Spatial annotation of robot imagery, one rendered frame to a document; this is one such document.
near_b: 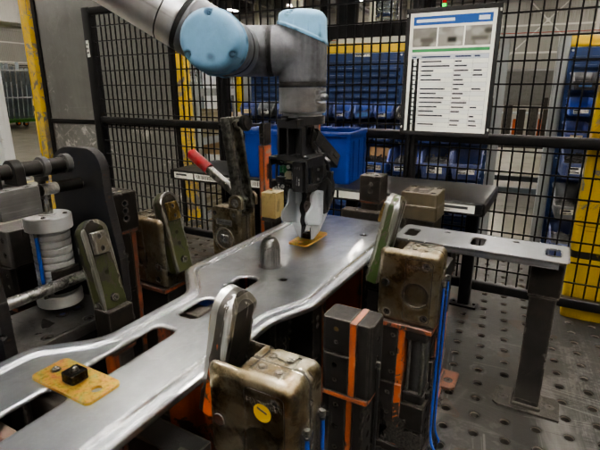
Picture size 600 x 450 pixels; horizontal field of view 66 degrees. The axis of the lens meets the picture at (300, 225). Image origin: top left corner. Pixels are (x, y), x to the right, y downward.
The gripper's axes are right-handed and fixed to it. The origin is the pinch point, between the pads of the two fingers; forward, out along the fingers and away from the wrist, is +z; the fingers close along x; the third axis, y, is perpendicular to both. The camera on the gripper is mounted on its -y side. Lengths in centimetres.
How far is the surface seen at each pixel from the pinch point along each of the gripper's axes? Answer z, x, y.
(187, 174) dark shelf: 1, -58, -32
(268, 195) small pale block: -3.7, -12.5, -6.3
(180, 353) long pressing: 2.1, 5.1, 38.1
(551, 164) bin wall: 14, 35, -194
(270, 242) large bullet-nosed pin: -1.9, 0.7, 13.4
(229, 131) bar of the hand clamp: -16.6, -15.4, 1.6
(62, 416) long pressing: 2, 3, 50
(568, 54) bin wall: -37, 35, -194
